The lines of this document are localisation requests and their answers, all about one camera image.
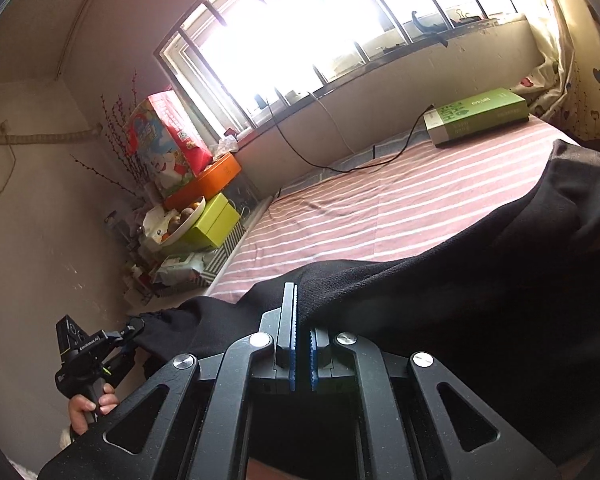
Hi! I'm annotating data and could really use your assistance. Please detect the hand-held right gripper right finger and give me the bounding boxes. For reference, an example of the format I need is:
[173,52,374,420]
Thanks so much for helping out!
[307,327,563,480]

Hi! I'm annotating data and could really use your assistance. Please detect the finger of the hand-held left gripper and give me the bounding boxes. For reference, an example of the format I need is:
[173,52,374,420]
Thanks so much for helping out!
[104,317,146,352]
[111,346,134,384]

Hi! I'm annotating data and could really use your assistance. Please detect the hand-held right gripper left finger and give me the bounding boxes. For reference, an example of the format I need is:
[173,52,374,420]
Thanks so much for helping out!
[37,282,299,480]

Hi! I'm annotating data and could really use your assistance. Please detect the black pants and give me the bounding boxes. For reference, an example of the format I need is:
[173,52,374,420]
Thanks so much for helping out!
[130,139,600,466]

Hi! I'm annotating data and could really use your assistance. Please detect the person's left hand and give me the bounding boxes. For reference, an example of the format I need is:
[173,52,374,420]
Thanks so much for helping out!
[69,384,120,435]

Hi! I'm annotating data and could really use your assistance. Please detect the white bedside cabinet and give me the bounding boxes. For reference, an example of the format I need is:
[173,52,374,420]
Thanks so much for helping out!
[130,195,276,311]

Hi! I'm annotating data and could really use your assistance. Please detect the wet wipes packet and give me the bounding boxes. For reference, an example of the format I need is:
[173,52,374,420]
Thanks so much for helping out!
[152,252,216,286]

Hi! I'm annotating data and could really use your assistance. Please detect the white plate of fruit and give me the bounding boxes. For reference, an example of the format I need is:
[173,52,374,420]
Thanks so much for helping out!
[157,195,208,251]

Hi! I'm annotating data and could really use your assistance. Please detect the grey chevron-pattern box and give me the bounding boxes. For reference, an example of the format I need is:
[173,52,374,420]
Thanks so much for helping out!
[200,220,246,291]

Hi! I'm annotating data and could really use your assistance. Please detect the yellow-green shoe box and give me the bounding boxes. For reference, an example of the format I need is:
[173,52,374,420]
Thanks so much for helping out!
[180,192,242,251]

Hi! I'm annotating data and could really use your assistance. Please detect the bed with pink striped sheet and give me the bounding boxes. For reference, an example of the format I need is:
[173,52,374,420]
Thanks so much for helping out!
[205,110,581,306]

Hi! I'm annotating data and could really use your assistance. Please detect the dried flower branches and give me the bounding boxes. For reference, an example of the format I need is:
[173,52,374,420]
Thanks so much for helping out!
[70,72,146,206]

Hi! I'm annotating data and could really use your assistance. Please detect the orange box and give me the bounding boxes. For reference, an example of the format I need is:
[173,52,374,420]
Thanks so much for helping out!
[164,152,243,211]

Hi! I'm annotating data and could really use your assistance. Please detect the red printed gift box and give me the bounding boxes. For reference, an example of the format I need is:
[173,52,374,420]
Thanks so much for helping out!
[125,90,213,198]

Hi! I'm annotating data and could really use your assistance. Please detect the white crumpled tissue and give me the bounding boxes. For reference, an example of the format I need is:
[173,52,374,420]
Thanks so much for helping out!
[212,135,238,158]

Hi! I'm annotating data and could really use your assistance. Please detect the flat green cardboard box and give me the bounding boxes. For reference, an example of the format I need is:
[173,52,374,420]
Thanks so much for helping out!
[422,87,531,148]

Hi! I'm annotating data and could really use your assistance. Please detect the window with metal bars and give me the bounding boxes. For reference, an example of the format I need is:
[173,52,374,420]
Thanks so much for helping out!
[152,0,531,136]

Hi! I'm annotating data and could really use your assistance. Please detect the black curved clip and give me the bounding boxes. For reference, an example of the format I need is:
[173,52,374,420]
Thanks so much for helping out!
[410,10,451,51]

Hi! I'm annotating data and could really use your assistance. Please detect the cream heart-print curtain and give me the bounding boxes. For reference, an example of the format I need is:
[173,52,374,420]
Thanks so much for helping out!
[520,0,600,146]

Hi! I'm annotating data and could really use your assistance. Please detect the black power cable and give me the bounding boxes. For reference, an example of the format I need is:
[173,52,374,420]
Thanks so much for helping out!
[260,92,438,196]

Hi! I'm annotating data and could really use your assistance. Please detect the beige wall conduit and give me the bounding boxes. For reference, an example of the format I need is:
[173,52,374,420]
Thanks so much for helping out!
[0,122,105,147]

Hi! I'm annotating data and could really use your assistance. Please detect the white cable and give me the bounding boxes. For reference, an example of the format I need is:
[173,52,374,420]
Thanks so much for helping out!
[307,91,356,156]

